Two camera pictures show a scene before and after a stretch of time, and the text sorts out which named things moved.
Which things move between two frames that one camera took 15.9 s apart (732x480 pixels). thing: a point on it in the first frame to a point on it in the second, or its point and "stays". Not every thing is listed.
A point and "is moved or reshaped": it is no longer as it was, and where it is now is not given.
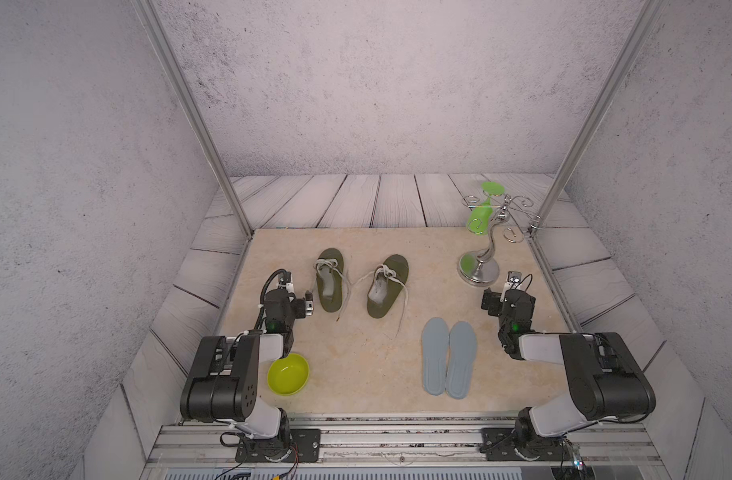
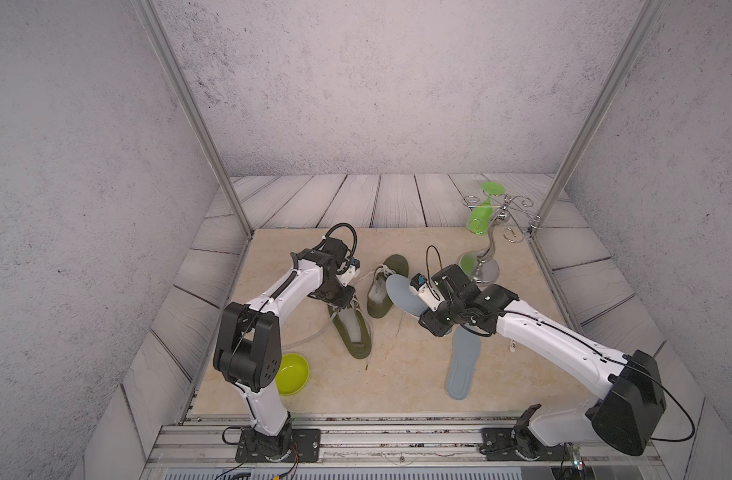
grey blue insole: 462,347 stays
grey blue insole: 434,352 to 406,298
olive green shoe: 388,280 stays
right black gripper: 495,298 to 430,323
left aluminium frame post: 152,25 stays
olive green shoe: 329,278 is moved or reshaped
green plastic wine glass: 479,218 stays
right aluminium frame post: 620,64 stays
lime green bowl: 289,375 stays
